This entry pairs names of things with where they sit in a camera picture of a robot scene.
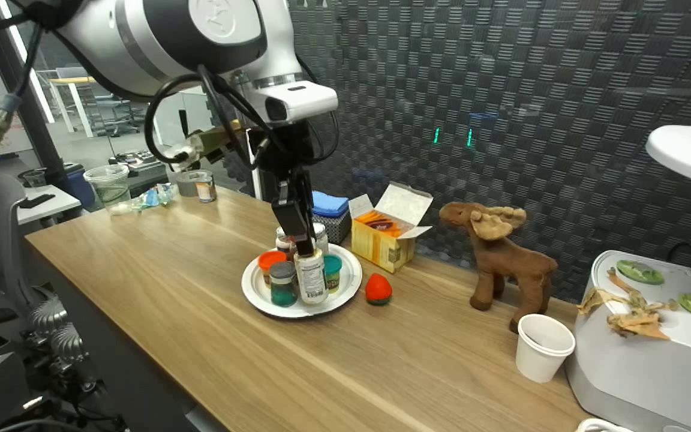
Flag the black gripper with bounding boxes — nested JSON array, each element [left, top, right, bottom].
[[248, 122, 314, 241]]

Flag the white cap pill bottle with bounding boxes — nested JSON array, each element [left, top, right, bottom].
[[272, 227, 295, 254], [314, 224, 328, 254]]

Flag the orange lid play-doh can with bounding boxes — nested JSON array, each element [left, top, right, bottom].
[[259, 251, 289, 285]]

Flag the teal lid play-doh can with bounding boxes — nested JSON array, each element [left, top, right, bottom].
[[324, 254, 343, 290]]

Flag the glue bottle with white cap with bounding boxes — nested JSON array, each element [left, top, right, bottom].
[[293, 241, 325, 306]]

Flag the green label tin can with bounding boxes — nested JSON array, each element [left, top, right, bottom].
[[269, 263, 296, 307]]

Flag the orange plushie ball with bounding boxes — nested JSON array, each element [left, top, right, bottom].
[[365, 275, 394, 306]]

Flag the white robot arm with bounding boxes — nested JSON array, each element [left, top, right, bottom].
[[0, 0, 338, 241]]

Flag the white paper plate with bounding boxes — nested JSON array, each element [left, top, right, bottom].
[[240, 245, 361, 319]]

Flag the blue sponge cloth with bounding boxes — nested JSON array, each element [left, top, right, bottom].
[[311, 191, 348, 219]]

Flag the small glass jar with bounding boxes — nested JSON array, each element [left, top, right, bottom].
[[193, 170, 218, 203]]

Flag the black mesh box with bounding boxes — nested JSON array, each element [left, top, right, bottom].
[[314, 213, 350, 245]]

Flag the open yellow cardboard box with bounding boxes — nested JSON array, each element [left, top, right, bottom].
[[348, 182, 433, 275]]

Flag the clear plastic container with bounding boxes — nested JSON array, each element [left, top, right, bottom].
[[83, 167, 130, 206]]

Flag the white paper cup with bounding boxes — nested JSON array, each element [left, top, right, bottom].
[[516, 315, 575, 384]]

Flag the white grey appliance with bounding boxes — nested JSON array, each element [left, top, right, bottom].
[[565, 251, 691, 432]]

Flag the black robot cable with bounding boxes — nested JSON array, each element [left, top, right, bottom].
[[142, 68, 240, 167]]

